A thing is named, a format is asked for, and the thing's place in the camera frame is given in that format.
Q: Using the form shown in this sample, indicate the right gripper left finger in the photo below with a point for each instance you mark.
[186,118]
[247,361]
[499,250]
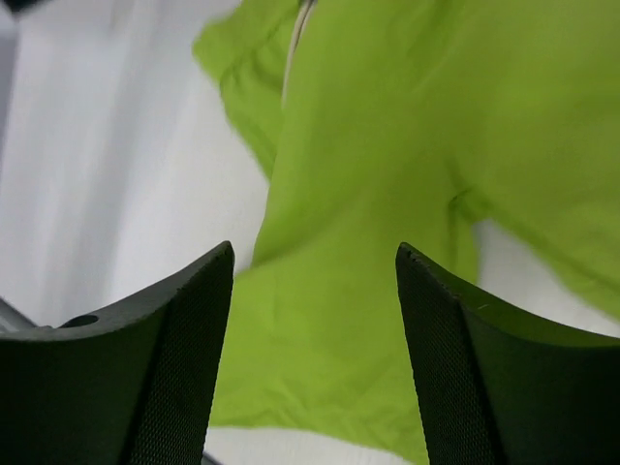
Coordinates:
[130,383]

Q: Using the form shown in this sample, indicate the green fabric shorts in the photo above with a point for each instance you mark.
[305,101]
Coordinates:
[383,122]

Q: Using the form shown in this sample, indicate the aluminium mounting rail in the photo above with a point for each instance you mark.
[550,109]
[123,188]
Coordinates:
[12,320]

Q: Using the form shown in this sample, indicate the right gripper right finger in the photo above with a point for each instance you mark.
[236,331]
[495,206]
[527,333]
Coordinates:
[499,385]

